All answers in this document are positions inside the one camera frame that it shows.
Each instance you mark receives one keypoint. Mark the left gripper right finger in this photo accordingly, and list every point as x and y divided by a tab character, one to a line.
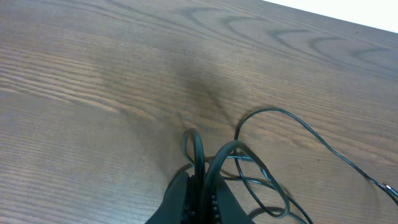
225	209

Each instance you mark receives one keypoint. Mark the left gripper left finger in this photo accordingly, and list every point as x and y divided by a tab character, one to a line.
179	203

